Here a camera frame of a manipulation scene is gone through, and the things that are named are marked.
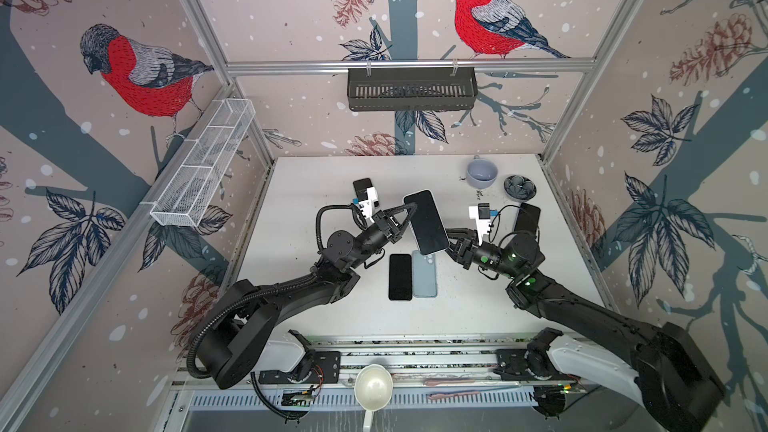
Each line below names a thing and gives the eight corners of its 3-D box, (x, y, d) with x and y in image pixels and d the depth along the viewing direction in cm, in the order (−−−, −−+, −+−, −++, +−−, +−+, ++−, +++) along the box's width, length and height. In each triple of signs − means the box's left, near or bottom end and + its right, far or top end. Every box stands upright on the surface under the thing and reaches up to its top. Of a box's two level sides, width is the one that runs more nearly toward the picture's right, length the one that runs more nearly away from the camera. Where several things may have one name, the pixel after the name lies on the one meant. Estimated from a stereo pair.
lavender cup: (467, 190, 113) (470, 179, 108) (462, 167, 121) (465, 155, 116) (495, 190, 113) (500, 178, 107) (488, 167, 121) (492, 155, 116)
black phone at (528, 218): (514, 231, 103) (516, 227, 101) (520, 205, 110) (522, 201, 109) (533, 237, 101) (536, 234, 99) (538, 211, 109) (540, 207, 107)
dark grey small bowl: (505, 203, 108) (509, 194, 105) (499, 183, 115) (503, 174, 111) (534, 203, 108) (539, 194, 104) (526, 183, 115) (531, 174, 111)
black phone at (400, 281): (388, 300, 87) (388, 298, 85) (388, 257, 96) (388, 254, 94) (413, 300, 87) (413, 297, 85) (411, 257, 96) (411, 254, 94)
